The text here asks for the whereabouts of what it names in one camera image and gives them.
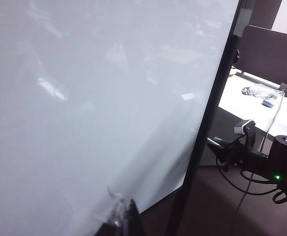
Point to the black post knob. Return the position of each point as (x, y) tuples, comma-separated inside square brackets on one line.
[(237, 55)]

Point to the blue grey small item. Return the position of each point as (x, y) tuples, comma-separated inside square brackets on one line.
[(247, 91)]

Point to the white desk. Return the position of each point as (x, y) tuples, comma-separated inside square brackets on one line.
[(244, 110)]

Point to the brown desk partition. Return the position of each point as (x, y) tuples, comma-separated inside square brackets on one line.
[(268, 49)]

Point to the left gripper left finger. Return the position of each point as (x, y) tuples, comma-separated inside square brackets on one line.
[(117, 209)]

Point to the clear plastic bag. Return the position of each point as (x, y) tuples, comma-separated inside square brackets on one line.
[(266, 90)]

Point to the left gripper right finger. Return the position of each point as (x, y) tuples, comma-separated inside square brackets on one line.
[(133, 221)]

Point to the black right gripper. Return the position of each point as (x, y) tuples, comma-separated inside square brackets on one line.
[(254, 162)]

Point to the black whiteboard stand post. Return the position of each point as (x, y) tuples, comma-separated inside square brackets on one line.
[(209, 118)]

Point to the white glass whiteboard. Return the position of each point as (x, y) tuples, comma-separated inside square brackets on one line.
[(84, 98)]

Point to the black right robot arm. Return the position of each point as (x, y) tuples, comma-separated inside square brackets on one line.
[(286, 152)]

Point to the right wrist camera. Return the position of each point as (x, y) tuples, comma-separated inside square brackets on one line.
[(243, 127)]

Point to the grey post bracket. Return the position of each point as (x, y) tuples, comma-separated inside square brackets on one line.
[(241, 20)]

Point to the light blue oval case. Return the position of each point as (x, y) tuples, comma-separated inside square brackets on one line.
[(268, 103)]

